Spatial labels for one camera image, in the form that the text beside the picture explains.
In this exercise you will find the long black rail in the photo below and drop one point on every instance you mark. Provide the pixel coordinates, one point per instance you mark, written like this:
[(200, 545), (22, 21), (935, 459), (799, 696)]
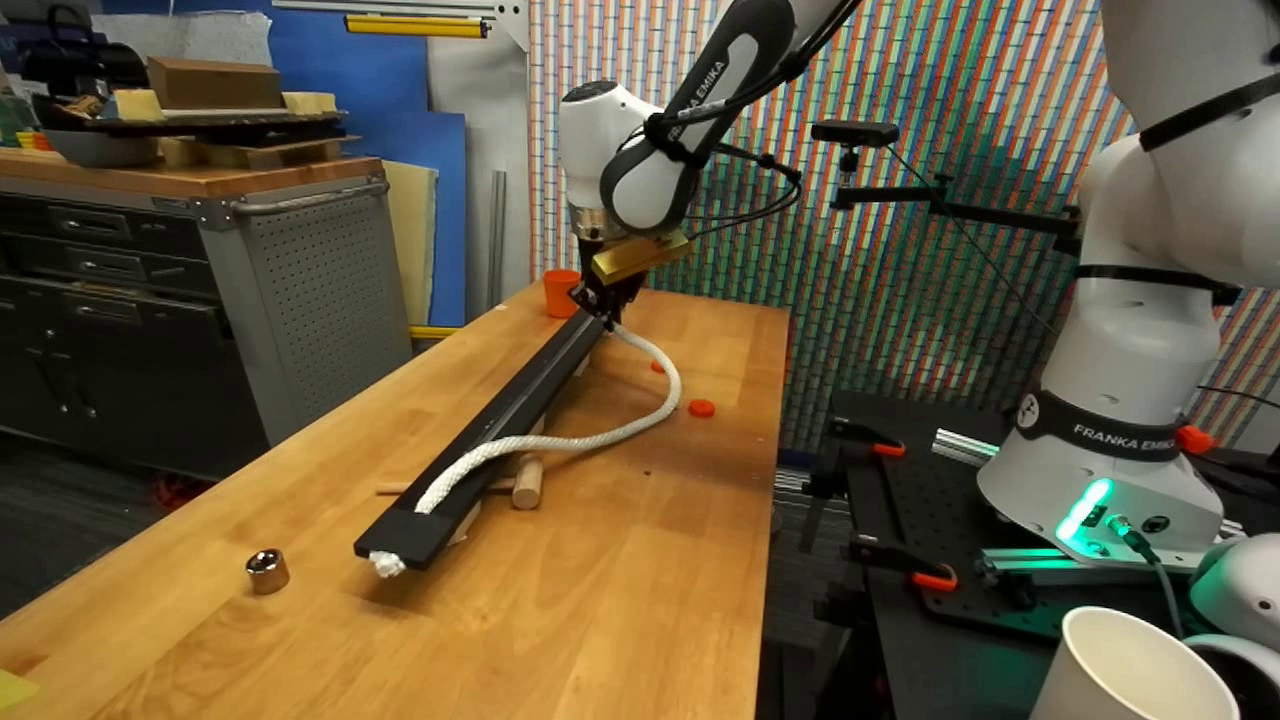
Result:
[(532, 386)]

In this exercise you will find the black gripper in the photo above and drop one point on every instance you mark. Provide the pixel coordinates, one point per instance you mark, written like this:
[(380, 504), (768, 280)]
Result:
[(610, 291)]

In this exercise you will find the blue foam board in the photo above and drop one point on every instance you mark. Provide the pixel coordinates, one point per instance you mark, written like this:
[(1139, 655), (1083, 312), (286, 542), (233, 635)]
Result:
[(400, 93)]

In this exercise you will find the orange plastic disc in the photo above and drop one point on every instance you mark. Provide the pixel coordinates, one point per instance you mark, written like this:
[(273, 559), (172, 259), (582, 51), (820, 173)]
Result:
[(701, 407)]

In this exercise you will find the yellow spirit level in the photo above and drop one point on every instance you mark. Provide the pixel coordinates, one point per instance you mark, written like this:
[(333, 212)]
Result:
[(414, 24)]

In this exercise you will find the black side table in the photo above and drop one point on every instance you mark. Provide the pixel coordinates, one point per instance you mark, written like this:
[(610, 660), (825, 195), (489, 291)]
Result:
[(904, 640)]

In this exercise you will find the white rounded device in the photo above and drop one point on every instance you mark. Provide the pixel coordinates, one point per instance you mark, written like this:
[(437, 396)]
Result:
[(1241, 585)]

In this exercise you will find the white paper cup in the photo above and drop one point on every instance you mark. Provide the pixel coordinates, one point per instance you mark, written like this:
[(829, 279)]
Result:
[(1132, 665)]

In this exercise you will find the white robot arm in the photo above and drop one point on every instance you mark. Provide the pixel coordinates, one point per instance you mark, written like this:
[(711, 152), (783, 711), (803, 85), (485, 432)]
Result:
[(1132, 265)]

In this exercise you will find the black camera on stand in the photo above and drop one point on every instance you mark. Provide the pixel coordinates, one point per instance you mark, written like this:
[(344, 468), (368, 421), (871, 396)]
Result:
[(852, 135)]

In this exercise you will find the orange plastic cup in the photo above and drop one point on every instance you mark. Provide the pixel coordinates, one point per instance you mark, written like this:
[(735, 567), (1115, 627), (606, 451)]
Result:
[(560, 292)]

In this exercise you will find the grey metal tool cabinet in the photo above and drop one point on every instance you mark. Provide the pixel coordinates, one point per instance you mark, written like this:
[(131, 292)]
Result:
[(200, 321)]

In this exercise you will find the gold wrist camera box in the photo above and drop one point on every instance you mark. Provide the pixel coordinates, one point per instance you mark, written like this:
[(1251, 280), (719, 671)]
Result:
[(644, 252)]

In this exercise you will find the short wooden dowel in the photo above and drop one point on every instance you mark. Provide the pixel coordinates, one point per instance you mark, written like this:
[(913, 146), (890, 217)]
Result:
[(528, 483)]

